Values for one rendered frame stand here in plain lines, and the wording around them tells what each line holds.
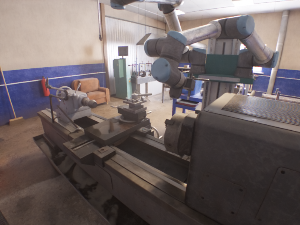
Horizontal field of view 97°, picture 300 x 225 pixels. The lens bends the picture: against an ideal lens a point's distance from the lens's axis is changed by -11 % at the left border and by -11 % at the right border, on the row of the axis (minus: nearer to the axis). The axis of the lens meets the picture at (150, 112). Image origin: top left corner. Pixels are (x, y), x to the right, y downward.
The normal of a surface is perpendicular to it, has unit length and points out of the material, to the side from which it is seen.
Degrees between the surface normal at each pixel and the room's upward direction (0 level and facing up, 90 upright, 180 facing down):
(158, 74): 72
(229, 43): 90
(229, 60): 90
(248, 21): 87
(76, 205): 0
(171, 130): 58
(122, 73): 90
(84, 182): 0
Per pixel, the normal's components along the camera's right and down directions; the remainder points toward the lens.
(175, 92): -0.59, -0.10
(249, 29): 0.45, 0.27
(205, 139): -0.62, 0.27
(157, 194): 0.00, -0.94
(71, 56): 0.78, 0.22
